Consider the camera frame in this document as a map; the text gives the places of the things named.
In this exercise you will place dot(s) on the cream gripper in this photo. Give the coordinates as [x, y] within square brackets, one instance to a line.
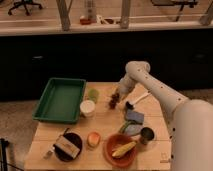
[119, 94]

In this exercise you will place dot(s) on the dark red grape bunch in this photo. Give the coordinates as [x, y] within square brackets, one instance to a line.
[114, 100]

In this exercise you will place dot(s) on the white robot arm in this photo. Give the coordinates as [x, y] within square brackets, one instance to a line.
[192, 135]

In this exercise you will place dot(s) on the green plastic tray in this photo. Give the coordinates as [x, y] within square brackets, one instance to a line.
[60, 101]

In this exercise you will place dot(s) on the green cup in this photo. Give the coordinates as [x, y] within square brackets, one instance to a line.
[93, 95]

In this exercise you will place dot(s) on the green vegetable stem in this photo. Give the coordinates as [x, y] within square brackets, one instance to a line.
[124, 126]

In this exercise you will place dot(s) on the white cup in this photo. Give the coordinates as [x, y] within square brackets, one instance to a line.
[87, 108]

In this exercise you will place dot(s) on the grey cloth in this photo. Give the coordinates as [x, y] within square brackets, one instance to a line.
[133, 130]

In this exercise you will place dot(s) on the metal cup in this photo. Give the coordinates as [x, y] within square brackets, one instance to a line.
[147, 134]

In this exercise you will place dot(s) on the orange bowl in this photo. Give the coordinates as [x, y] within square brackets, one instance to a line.
[111, 144]

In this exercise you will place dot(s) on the orange fruit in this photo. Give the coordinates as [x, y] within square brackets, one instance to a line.
[93, 139]

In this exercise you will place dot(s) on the yellow corn cob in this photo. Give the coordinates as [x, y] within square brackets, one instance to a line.
[122, 150]

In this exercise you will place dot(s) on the black bowl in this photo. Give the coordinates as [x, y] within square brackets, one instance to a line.
[76, 140]

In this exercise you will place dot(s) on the wooden block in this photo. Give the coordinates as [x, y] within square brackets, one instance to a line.
[67, 146]

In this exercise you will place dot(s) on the red object on shelf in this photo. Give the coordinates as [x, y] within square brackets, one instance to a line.
[84, 21]

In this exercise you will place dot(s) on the office chair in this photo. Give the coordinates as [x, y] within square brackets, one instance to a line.
[24, 3]

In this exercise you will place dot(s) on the white handled brush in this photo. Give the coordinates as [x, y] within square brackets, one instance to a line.
[130, 104]

